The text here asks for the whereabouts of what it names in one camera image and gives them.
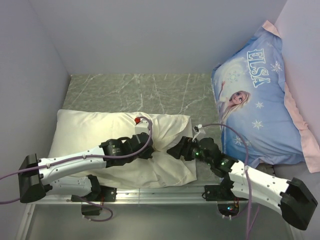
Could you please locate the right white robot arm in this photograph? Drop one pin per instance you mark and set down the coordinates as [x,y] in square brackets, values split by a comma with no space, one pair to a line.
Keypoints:
[290,198]

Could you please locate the blue Elsa pillow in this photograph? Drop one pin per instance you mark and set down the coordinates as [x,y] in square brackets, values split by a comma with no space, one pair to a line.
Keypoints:
[260,121]

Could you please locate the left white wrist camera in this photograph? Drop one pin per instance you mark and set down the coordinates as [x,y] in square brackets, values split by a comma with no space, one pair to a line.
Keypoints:
[143,126]

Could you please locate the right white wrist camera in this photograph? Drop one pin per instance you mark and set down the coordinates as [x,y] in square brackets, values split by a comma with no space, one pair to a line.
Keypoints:
[198,132]

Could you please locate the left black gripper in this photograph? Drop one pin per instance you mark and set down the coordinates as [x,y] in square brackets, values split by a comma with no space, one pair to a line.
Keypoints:
[148,155]

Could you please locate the aluminium mounting rail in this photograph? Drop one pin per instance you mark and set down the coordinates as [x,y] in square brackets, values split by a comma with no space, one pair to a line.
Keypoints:
[186,194]

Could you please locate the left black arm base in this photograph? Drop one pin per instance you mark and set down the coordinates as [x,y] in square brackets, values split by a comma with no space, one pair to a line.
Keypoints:
[104,194]

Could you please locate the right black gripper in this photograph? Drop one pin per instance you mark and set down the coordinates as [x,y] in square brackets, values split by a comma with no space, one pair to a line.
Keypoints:
[183,148]

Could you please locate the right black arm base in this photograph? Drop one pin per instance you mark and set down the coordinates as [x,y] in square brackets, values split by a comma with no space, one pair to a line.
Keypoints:
[217,193]

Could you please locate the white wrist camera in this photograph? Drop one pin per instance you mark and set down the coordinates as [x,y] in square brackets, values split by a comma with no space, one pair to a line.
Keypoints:
[143,126]
[198,132]

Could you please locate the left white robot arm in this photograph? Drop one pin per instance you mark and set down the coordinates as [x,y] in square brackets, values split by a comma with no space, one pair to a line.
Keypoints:
[39,177]

